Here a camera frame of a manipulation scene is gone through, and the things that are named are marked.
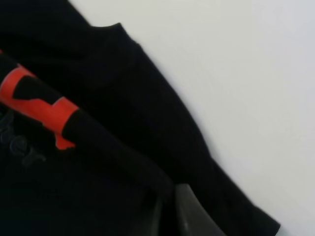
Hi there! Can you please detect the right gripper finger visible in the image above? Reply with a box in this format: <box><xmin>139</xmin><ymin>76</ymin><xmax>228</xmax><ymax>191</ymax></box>
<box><xmin>175</xmin><ymin>184</ymin><xmax>225</xmax><ymax>236</ymax></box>

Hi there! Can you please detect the black printed t-shirt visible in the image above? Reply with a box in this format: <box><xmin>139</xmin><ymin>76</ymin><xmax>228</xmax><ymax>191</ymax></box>
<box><xmin>0</xmin><ymin>0</ymin><xmax>281</xmax><ymax>236</ymax></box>

